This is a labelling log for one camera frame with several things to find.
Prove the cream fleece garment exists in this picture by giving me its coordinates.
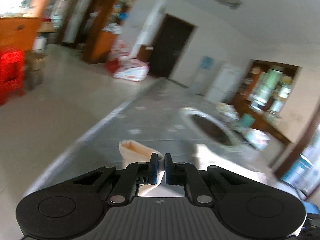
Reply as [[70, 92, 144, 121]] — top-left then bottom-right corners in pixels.
[[119, 140, 268, 198]]

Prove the dark wooden entrance door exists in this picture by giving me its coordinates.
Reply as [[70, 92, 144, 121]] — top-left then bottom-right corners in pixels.
[[149, 14, 196, 79]]

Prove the wooden shelf unit with boxes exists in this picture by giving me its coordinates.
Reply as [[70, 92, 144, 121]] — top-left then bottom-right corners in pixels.
[[235, 60, 300, 120]]

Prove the blue upholstered chair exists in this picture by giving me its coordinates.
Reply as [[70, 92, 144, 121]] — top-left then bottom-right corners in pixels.
[[303, 202, 320, 217]]

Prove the white refrigerator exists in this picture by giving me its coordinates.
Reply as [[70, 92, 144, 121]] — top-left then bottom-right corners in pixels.
[[205, 64, 241, 103]]

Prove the cardboard box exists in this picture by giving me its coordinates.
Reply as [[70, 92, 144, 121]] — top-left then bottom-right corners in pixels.
[[25, 52, 48, 91]]

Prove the red white sack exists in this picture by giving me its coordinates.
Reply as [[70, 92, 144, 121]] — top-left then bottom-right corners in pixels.
[[106, 41, 150, 82]]

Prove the dark wooden door frame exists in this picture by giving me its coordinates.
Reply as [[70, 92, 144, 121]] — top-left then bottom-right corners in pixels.
[[274, 120, 320, 181]]

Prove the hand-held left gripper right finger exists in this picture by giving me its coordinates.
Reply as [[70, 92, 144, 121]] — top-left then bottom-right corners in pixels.
[[164, 153, 251, 205]]

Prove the pastel tissue pack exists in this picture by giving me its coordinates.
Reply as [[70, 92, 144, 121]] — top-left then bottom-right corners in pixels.
[[246, 129, 271, 151]]

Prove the orange wooden cabinet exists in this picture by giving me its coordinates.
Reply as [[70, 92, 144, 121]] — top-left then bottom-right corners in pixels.
[[0, 17, 42, 53]]

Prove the tall wooden shelf cabinet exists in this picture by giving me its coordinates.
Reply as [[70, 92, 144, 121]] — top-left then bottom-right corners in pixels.
[[82, 0, 139, 65]]

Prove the crumpled patterned cloth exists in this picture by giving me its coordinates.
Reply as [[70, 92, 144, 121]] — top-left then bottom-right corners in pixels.
[[217, 102, 241, 123]]

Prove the red plastic stool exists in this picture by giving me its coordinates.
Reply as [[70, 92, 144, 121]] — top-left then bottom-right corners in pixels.
[[0, 50, 26, 105]]

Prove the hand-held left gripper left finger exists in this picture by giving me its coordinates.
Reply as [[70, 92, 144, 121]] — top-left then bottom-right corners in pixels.
[[70, 152, 159, 205]]

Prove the round built-in induction cooker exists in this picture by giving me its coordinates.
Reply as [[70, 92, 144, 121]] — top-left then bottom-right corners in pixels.
[[180, 106, 243, 153]]

